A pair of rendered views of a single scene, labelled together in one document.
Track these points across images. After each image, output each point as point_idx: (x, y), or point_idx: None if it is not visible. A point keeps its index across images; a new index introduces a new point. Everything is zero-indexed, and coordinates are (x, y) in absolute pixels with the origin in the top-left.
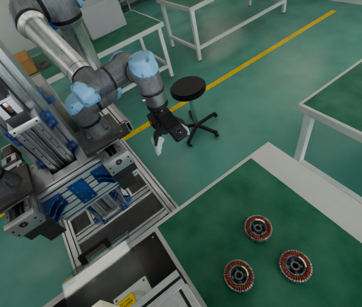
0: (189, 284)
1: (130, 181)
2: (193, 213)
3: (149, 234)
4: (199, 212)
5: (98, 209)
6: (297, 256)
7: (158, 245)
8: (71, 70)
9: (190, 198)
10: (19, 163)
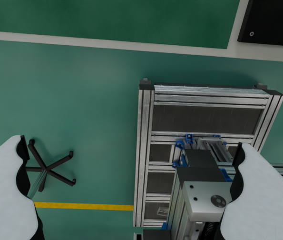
0: None
1: (195, 154)
2: (159, 16)
3: (244, 47)
4: (150, 8)
5: (227, 152)
6: None
7: (257, 9)
8: None
9: (141, 49)
10: None
